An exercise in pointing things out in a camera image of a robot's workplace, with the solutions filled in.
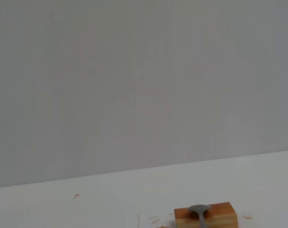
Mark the orange-brown wooden block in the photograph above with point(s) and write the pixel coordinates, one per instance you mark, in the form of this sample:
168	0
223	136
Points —
219	216

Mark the small orange crumb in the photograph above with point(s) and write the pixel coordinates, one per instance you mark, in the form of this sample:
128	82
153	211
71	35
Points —
75	196

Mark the grey metal spoon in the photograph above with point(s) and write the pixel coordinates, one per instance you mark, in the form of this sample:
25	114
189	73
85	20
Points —
198	209

